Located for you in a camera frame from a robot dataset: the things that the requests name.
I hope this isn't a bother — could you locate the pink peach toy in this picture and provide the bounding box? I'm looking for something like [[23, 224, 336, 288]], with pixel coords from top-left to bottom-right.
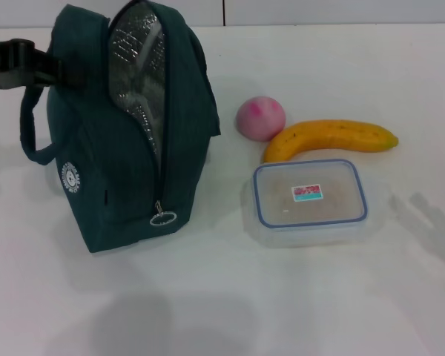
[[236, 95, 287, 142]]

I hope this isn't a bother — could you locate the dark teal insulated lunch bag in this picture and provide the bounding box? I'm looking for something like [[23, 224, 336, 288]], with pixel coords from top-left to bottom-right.
[[19, 0, 223, 255]]

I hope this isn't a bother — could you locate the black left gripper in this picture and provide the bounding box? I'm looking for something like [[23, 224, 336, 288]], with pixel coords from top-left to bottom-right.
[[0, 39, 79, 90]]

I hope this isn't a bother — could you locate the clear plastic food container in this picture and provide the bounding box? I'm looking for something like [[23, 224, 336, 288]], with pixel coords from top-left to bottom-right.
[[251, 158, 370, 249]]

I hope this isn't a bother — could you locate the yellow banana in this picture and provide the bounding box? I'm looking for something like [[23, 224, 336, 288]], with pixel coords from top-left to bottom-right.
[[263, 119, 400, 164]]

